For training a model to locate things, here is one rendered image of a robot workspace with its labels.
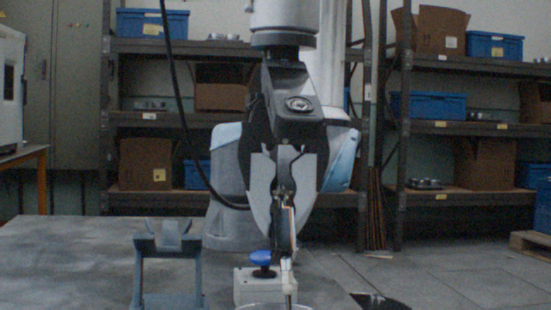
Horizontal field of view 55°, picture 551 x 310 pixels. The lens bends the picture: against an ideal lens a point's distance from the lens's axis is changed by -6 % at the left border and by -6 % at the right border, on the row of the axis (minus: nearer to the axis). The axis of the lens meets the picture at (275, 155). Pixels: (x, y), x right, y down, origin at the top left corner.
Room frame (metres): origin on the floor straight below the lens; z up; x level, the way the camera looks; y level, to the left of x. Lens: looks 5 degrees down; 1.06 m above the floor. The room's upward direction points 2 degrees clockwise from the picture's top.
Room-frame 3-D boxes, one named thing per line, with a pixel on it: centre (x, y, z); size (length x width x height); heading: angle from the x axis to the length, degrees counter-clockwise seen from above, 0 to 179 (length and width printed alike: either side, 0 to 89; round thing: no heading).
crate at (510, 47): (4.53, -1.71, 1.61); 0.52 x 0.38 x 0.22; 103
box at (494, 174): (4.53, -1.73, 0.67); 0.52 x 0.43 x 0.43; 100
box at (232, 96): (4.13, 0.42, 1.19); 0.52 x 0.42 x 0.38; 100
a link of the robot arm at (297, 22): (0.61, 0.00, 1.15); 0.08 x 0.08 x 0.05
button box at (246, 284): (0.70, 0.01, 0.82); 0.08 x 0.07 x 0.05; 10
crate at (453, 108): (4.44, -1.20, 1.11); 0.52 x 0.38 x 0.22; 100
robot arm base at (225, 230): (1.04, 0.06, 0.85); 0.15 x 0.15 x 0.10
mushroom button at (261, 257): (0.69, 0.01, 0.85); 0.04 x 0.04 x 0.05
